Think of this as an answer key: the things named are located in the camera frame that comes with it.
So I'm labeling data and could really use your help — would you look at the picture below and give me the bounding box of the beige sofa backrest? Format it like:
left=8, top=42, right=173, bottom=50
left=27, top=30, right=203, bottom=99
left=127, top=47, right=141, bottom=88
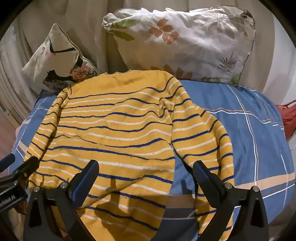
left=14, top=0, right=296, bottom=102

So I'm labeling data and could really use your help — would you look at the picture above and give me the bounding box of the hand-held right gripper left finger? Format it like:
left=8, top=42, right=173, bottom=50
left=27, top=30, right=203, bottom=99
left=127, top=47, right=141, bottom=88
left=23, top=160, right=100, bottom=241

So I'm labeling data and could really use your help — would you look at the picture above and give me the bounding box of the white floral figure cushion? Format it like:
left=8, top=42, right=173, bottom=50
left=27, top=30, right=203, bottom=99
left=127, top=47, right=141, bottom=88
left=22, top=23, right=102, bottom=91

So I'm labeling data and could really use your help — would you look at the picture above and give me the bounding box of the blue plaid blanket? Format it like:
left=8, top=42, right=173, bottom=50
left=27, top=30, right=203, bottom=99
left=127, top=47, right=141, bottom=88
left=10, top=79, right=296, bottom=241

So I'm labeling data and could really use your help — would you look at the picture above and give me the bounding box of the yellow striped sweater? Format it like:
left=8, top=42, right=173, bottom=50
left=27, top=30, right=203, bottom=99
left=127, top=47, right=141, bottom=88
left=24, top=70, right=235, bottom=241

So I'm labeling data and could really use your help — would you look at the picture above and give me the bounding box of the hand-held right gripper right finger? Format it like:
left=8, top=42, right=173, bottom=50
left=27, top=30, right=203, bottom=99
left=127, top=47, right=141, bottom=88
left=192, top=161, right=271, bottom=241

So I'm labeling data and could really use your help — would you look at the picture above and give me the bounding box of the red bag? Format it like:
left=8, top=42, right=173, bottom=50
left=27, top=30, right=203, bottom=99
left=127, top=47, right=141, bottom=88
left=275, top=100, right=296, bottom=140

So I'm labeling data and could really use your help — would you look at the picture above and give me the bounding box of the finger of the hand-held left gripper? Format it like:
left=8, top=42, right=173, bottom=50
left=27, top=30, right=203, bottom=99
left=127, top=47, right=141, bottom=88
left=0, top=153, right=16, bottom=171
left=11, top=156, right=40, bottom=186

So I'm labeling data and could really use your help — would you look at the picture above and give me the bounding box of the white leaf print pillow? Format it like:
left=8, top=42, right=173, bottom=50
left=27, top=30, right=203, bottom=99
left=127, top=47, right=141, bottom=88
left=102, top=5, right=256, bottom=87

